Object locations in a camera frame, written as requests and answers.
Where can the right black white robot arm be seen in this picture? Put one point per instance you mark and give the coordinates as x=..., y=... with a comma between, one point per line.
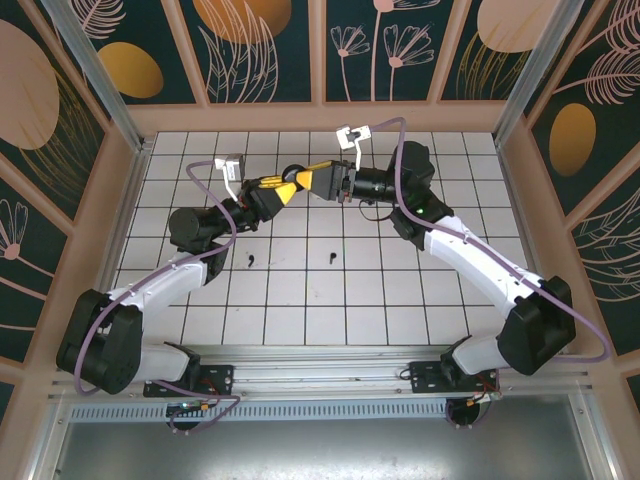
x=535, y=325

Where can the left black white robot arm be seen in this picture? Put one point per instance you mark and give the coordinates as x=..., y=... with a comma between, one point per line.
x=115, y=345

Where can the grey metal sheet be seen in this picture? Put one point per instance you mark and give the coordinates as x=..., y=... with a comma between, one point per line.
x=320, y=450

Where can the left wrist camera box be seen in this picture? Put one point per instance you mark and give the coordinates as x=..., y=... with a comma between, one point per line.
x=231, y=167

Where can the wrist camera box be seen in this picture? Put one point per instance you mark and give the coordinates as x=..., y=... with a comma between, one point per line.
x=231, y=167
x=352, y=135

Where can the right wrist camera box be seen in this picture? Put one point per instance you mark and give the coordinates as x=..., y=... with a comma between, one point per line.
x=352, y=135

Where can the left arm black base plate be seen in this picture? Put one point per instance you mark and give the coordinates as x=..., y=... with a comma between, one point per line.
x=220, y=377

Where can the aluminium frame post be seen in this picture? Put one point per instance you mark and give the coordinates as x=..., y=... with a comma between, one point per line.
x=540, y=65
x=95, y=70

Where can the aluminium mounting rail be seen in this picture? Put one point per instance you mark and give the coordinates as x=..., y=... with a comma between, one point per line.
x=325, y=372

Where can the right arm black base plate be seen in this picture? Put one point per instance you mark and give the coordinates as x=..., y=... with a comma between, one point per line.
x=425, y=375

